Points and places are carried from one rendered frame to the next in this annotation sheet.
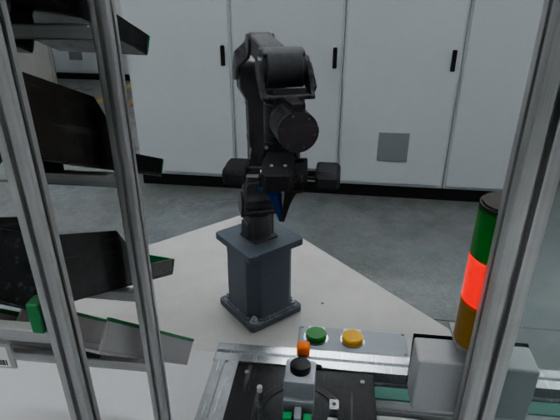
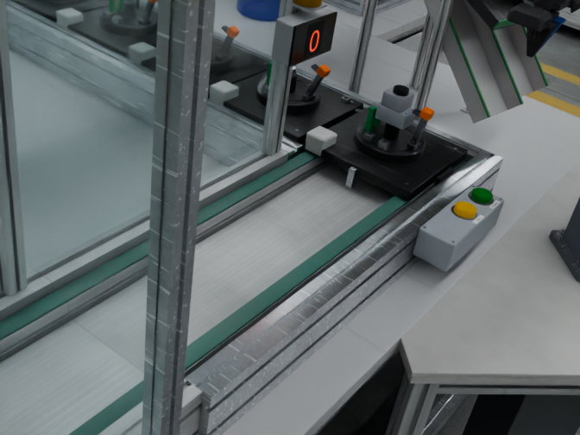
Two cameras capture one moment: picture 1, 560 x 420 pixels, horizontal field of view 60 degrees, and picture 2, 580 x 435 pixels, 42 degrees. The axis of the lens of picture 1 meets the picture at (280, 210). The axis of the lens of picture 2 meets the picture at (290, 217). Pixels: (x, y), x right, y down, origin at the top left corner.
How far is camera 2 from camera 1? 1.63 m
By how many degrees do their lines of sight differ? 94
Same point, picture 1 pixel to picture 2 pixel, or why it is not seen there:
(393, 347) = (438, 226)
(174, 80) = not seen: outside the picture
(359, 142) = not seen: outside the picture
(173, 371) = (514, 183)
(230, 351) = (489, 160)
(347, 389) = (404, 174)
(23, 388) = (529, 130)
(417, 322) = (513, 356)
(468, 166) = not seen: outside the picture
